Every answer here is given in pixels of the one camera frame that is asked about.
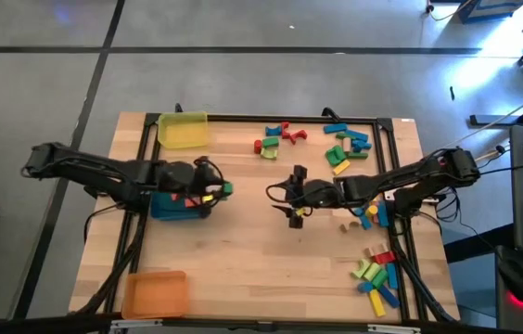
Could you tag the black computer mouse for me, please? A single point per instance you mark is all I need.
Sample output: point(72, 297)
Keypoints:
point(516, 280)

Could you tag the yellow plank block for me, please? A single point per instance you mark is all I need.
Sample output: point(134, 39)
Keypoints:
point(377, 303)
point(341, 167)

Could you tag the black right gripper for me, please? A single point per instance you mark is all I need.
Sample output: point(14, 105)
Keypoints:
point(319, 194)

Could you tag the orange plastic bin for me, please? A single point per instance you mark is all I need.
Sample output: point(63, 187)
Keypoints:
point(156, 294)

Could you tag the green plank block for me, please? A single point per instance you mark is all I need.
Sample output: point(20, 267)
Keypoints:
point(344, 136)
point(357, 156)

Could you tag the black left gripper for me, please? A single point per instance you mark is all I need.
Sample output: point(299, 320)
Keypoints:
point(206, 178)

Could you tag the teal plastic bin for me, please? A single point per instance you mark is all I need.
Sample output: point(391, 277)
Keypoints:
point(164, 211)

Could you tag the light green arch block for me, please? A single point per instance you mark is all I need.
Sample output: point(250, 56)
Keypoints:
point(269, 153)
point(361, 268)

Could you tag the black aluminium table frame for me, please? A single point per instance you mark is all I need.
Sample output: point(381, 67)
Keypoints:
point(266, 119)

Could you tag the blue box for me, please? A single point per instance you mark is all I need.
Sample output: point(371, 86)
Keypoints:
point(488, 9)

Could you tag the pink block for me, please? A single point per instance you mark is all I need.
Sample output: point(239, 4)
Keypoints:
point(375, 219)

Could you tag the red arch block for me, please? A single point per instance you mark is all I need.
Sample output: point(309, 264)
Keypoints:
point(298, 136)
point(285, 129)

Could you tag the black desk leg bar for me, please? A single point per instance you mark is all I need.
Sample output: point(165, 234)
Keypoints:
point(512, 118)

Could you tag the yellow cylinder block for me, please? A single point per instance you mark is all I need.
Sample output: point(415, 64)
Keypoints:
point(372, 211)

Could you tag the yellow plastic bin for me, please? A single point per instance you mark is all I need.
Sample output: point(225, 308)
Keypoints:
point(182, 130)

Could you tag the blue cylinder block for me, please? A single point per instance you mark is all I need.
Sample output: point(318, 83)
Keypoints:
point(365, 287)
point(358, 148)

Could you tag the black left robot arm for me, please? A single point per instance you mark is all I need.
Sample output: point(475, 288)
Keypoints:
point(104, 171)

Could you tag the black rig beam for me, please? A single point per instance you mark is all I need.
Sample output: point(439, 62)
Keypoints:
point(34, 325)

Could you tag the silver bracket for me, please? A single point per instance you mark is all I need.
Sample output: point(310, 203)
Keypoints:
point(393, 328)
point(129, 323)

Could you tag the small black strip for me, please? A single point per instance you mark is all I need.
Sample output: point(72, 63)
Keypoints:
point(451, 93)

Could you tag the blue arch block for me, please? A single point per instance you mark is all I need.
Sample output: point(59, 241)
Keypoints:
point(273, 131)

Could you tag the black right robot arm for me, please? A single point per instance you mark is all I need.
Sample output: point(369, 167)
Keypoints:
point(405, 178)

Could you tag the orange-red block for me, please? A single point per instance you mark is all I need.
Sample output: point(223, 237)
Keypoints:
point(192, 202)

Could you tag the light green cylinder block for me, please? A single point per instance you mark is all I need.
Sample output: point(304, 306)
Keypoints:
point(372, 271)

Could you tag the natural wood cylinder block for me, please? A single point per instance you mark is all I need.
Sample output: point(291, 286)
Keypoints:
point(346, 145)

